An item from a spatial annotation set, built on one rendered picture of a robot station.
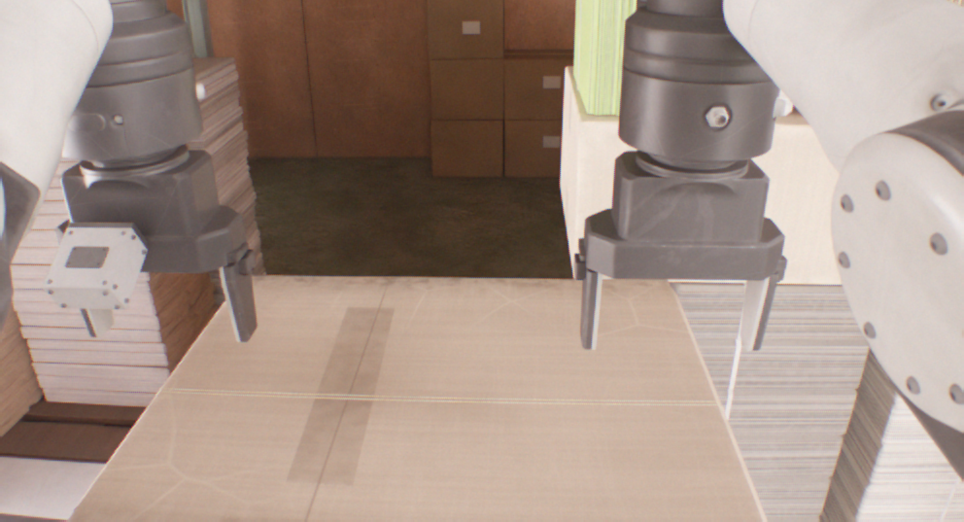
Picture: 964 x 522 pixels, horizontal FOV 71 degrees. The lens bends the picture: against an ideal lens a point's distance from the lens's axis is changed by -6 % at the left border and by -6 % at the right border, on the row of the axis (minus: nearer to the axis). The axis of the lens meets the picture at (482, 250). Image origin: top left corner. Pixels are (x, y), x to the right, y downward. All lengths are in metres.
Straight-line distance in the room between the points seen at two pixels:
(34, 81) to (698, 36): 0.30
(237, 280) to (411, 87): 4.27
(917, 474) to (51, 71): 1.17
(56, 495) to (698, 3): 2.08
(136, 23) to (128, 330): 1.93
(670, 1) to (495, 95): 3.90
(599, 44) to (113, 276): 0.58
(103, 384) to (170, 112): 2.07
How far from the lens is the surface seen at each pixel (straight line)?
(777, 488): 1.15
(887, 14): 0.28
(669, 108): 0.39
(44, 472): 2.33
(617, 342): 0.67
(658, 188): 0.41
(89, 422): 2.51
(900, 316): 0.20
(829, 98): 0.27
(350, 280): 0.79
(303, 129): 4.94
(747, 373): 1.00
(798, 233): 0.93
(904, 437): 1.18
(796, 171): 0.90
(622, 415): 0.58
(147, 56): 0.43
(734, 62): 0.38
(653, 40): 0.39
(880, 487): 1.23
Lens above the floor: 1.46
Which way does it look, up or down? 25 degrees down
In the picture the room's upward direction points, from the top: 1 degrees counter-clockwise
